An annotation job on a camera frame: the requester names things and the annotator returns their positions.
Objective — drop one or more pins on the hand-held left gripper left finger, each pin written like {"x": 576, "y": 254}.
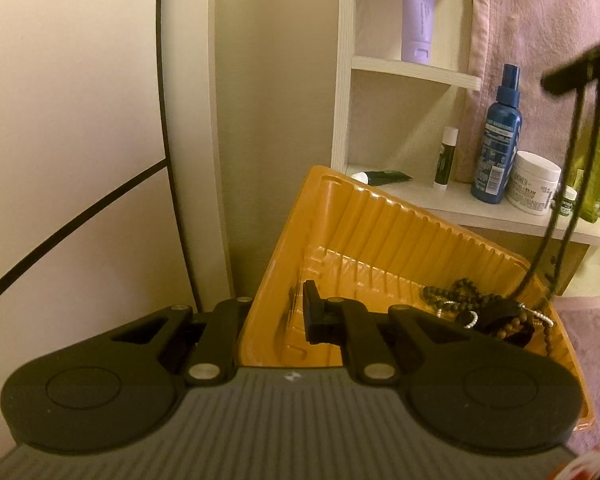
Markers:
{"x": 225, "y": 325}

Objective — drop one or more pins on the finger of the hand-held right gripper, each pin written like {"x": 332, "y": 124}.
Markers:
{"x": 570, "y": 74}

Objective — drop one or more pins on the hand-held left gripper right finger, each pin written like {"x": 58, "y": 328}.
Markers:
{"x": 312, "y": 315}

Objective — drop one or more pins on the orange plastic tray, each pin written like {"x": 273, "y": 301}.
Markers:
{"x": 405, "y": 240}

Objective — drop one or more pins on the black wristband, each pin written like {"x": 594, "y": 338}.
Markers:
{"x": 500, "y": 310}

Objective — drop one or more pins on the pink hanging towel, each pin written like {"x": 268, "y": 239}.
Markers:
{"x": 530, "y": 10}

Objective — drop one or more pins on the blue spray bottle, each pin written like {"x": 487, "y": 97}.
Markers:
{"x": 495, "y": 155}

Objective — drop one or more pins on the white cream jar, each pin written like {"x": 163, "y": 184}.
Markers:
{"x": 532, "y": 185}

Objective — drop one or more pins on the small green label jar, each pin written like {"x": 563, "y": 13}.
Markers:
{"x": 564, "y": 204}

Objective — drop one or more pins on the white lip balm stick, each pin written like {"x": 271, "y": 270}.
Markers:
{"x": 445, "y": 160}

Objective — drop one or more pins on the dark green tube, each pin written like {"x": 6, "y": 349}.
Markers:
{"x": 387, "y": 177}

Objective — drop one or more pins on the white wooden shelf unit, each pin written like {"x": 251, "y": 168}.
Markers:
{"x": 480, "y": 210}

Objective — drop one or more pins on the purple tube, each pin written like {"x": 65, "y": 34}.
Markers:
{"x": 419, "y": 10}

